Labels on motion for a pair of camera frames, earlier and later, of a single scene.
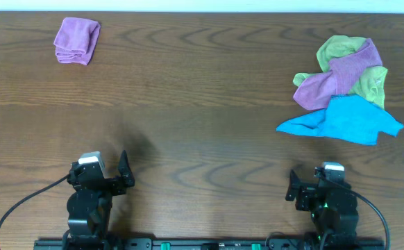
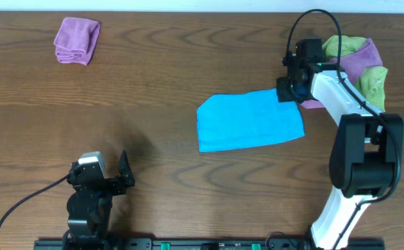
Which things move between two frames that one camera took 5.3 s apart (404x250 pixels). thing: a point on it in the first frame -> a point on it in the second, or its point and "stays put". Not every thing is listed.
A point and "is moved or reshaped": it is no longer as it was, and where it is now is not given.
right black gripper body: [306, 192] -> [283, 92]
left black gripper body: [110, 184] stays put
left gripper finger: [126, 173] stays put
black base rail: [209, 244] stays put
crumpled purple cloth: [315, 90] stays put
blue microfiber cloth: [348, 118] is moved or reshaped
